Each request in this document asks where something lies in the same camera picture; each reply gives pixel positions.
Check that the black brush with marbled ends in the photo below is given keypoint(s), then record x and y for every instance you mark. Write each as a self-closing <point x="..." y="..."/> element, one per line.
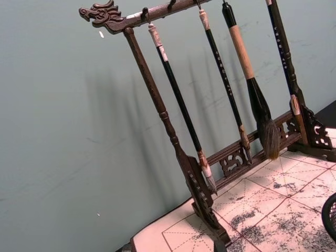
<point x="181" y="105"/>

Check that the dark wooden dragon brush rack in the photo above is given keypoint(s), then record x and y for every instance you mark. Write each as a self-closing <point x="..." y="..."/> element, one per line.
<point x="147" y="78"/>

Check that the thin black calligraphy brush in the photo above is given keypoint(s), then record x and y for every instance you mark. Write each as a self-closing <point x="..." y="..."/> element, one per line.
<point x="223" y="76"/>

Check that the white gridded calligraphy practice mat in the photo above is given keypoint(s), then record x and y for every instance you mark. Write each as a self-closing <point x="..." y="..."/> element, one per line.
<point x="275" y="210"/>

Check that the black brush with brown tip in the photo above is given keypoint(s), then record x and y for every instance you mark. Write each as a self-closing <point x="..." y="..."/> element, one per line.
<point x="281" y="47"/>

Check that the black textured round dish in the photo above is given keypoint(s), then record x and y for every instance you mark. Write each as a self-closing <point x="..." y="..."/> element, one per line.
<point x="330" y="215"/>

